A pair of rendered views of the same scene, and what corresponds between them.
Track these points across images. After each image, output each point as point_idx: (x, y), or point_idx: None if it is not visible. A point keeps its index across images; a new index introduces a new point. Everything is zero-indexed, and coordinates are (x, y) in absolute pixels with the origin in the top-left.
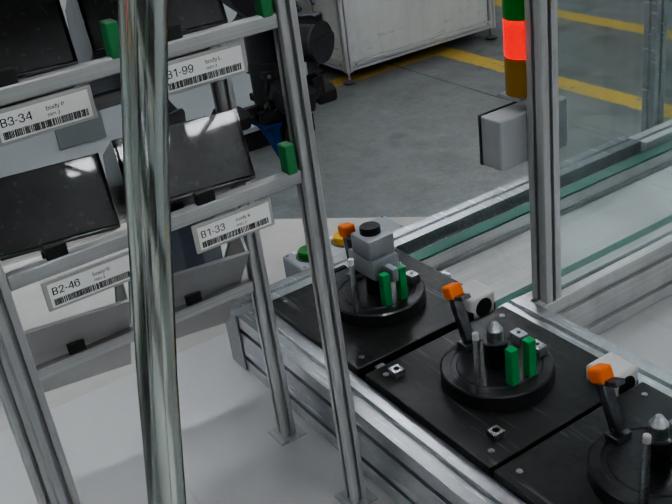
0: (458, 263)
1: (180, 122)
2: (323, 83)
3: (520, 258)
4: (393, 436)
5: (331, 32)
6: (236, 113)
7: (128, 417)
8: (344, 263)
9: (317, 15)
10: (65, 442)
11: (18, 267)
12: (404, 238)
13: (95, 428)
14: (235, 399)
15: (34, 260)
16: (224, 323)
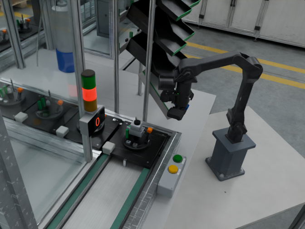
0: (132, 187)
1: (230, 118)
2: (161, 97)
3: (110, 196)
4: (106, 110)
5: (159, 84)
6: (130, 38)
7: (185, 124)
8: (162, 158)
9: (159, 74)
10: (190, 116)
11: (299, 161)
12: (152, 176)
13: (189, 120)
14: None
15: (300, 166)
16: (197, 158)
